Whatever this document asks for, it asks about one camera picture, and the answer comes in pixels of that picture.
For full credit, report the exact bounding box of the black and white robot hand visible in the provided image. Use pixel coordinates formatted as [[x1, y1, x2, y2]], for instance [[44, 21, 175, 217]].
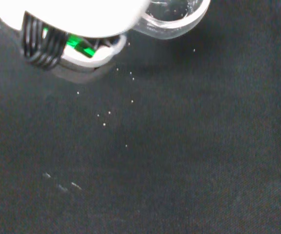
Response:
[[0, 0, 151, 85]]

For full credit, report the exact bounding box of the black table cloth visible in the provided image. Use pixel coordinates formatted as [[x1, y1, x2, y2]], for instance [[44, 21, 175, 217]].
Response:
[[0, 0, 281, 234]]

